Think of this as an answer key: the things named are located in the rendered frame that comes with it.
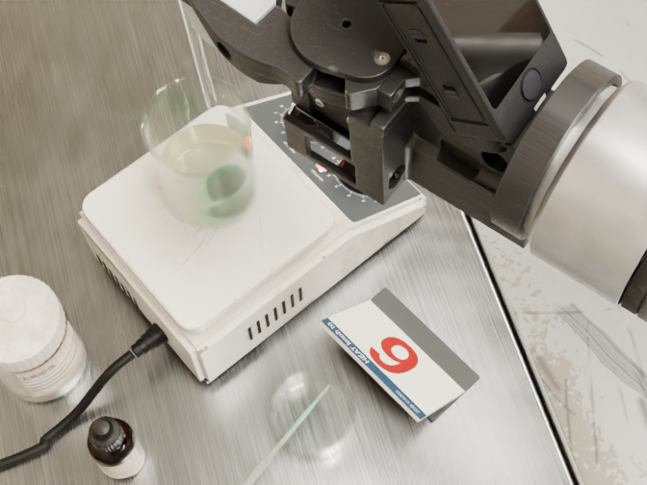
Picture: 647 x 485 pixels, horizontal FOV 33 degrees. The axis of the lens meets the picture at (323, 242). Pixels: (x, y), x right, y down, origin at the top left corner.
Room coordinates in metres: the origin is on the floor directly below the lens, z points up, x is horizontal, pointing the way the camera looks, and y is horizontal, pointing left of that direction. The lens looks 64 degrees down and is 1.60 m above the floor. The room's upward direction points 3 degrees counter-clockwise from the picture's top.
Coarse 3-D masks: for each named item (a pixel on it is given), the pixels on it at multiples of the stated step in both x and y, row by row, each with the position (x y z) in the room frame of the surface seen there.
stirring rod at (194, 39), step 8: (184, 16) 0.33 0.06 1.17; (192, 32) 0.33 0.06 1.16; (192, 40) 0.33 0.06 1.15; (200, 40) 0.33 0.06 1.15; (192, 48) 0.33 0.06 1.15; (200, 48) 0.33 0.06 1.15; (200, 56) 0.33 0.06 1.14; (200, 64) 0.33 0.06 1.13; (200, 72) 0.33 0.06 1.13; (208, 72) 0.33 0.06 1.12; (200, 80) 0.33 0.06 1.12; (208, 80) 0.33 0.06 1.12; (208, 88) 0.33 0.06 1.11; (208, 96) 0.33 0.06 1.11; (208, 104) 0.33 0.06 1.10; (216, 104) 0.33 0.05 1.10
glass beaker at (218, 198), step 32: (160, 96) 0.36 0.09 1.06; (192, 96) 0.37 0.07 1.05; (224, 96) 0.36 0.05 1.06; (160, 128) 0.35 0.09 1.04; (160, 160) 0.32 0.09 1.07; (192, 192) 0.31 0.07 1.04; (224, 192) 0.31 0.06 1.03; (256, 192) 0.33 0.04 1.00; (192, 224) 0.31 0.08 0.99; (224, 224) 0.31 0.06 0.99
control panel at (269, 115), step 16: (288, 96) 0.44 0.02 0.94; (256, 112) 0.41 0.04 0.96; (272, 112) 0.42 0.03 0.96; (272, 128) 0.40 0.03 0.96; (320, 144) 0.39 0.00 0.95; (304, 160) 0.37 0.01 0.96; (336, 160) 0.38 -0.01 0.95; (320, 176) 0.36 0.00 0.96; (336, 176) 0.36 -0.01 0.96; (336, 192) 0.35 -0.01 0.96; (352, 192) 0.35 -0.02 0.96; (400, 192) 0.36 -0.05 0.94; (416, 192) 0.36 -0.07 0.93; (352, 208) 0.34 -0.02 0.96; (368, 208) 0.34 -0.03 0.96; (384, 208) 0.34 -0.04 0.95
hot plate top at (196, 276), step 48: (96, 192) 0.34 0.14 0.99; (144, 192) 0.34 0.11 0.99; (288, 192) 0.34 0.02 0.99; (144, 240) 0.31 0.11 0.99; (192, 240) 0.31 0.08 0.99; (240, 240) 0.30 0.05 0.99; (288, 240) 0.30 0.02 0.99; (144, 288) 0.28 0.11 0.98; (192, 288) 0.27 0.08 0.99; (240, 288) 0.27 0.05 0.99
